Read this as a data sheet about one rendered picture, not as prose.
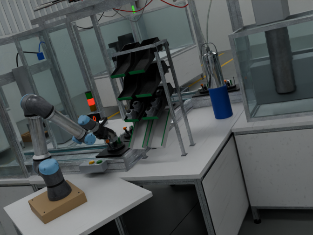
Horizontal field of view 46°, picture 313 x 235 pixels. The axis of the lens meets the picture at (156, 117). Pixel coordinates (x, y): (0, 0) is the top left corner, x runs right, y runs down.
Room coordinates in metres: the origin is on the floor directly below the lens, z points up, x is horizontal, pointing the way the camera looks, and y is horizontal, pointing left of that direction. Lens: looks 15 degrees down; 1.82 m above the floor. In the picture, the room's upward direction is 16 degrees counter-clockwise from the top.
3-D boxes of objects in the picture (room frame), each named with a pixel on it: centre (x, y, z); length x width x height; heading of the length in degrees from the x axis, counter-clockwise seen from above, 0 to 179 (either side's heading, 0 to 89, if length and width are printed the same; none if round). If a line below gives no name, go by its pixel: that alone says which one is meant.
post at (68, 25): (2.88, 0.44, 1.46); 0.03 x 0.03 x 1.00; 59
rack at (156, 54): (2.58, -0.02, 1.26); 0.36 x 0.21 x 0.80; 59
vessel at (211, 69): (3.04, -0.57, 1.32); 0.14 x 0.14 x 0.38
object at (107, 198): (2.21, 0.68, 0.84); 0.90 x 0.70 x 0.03; 31
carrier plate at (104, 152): (2.66, 0.36, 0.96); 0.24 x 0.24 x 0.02; 59
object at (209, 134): (3.04, 0.13, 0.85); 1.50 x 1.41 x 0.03; 59
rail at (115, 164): (2.67, 0.67, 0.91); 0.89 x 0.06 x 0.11; 59
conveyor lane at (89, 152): (2.83, 0.60, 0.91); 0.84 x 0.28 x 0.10; 59
